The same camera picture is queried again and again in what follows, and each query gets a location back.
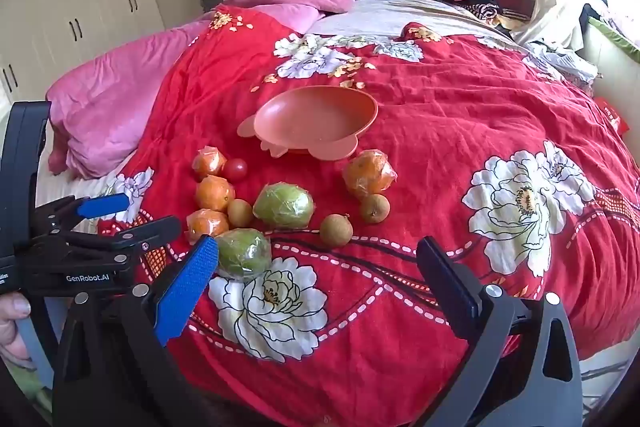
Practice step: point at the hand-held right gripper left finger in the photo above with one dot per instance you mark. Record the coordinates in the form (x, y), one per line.
(192, 287)

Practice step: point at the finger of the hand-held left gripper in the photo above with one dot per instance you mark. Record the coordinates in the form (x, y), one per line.
(145, 234)
(102, 205)

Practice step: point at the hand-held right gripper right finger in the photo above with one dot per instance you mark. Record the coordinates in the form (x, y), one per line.
(450, 274)

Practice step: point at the plastic-wrapped orange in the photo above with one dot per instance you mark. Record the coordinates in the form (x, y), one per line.
(370, 174)
(206, 224)
(209, 162)
(215, 193)

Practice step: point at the plastic-wrapped green fruit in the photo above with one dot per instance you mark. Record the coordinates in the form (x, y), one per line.
(283, 205)
(246, 254)

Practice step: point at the brown longan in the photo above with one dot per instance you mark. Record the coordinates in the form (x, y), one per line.
(336, 230)
(375, 208)
(240, 213)

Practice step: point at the pink plastic bowl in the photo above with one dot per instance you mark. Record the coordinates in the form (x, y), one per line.
(315, 117)

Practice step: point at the person's left hand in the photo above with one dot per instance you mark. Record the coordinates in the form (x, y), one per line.
(12, 307)

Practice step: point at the white striped mattress sheet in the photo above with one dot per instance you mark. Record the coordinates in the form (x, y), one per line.
(55, 187)

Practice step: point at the pink quilt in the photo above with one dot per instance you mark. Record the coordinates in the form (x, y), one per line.
(115, 107)

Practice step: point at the red cherry tomato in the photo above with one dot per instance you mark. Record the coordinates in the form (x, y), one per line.
(235, 168)

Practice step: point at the red floral blanket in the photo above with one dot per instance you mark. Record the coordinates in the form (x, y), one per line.
(425, 132)

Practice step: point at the red and yellow box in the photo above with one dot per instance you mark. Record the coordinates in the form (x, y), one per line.
(610, 114)

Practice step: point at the white clothes heap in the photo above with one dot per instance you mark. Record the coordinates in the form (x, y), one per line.
(565, 59)

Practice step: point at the beige bed sheet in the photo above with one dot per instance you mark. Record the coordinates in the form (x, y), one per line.
(380, 14)

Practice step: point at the beige box with green trim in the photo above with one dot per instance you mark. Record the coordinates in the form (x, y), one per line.
(615, 39)

